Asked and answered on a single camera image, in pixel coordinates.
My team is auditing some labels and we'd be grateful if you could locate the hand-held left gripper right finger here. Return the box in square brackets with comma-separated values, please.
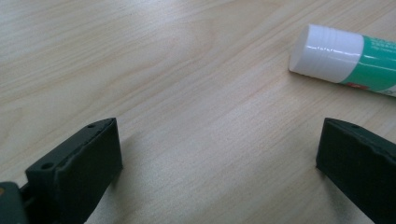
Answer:
[316, 117, 396, 224]

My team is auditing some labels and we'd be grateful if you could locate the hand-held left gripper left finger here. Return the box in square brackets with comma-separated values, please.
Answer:
[20, 117, 123, 224]

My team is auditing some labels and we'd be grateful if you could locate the green and white glue stick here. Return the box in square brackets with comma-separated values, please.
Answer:
[288, 23, 396, 98]

